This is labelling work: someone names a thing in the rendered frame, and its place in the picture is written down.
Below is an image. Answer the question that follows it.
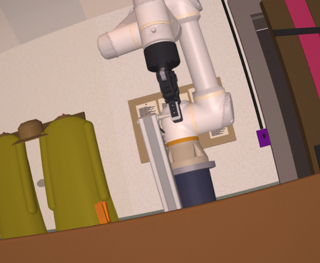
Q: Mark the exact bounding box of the brown hat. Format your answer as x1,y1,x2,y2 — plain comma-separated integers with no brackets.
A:
12,119,49,146

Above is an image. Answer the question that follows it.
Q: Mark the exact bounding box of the brown cupboard with pink stripe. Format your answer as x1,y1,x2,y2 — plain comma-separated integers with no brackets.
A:
259,0,320,176

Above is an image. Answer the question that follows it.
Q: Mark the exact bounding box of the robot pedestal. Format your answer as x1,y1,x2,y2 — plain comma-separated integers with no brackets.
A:
172,161,217,209

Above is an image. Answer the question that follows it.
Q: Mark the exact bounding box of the tan notice board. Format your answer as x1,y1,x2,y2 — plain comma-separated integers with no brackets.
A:
127,76,238,164

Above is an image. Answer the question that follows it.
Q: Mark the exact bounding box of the black cable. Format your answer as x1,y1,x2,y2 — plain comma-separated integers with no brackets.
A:
221,0,265,130

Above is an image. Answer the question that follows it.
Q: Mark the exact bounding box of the purple wall box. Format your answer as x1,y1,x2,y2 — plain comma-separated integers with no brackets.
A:
256,128,271,148

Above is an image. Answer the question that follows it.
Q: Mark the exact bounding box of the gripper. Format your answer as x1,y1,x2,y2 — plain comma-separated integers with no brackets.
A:
144,41,184,124

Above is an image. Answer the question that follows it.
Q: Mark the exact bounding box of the grey test rail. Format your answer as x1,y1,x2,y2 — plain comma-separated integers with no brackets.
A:
137,114,183,213

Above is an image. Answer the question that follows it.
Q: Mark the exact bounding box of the grey door frame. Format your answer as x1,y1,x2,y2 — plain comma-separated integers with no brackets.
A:
227,0,313,185

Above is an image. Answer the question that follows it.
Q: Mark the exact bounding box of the orange ribbed box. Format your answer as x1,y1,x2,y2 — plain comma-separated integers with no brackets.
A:
94,201,112,225

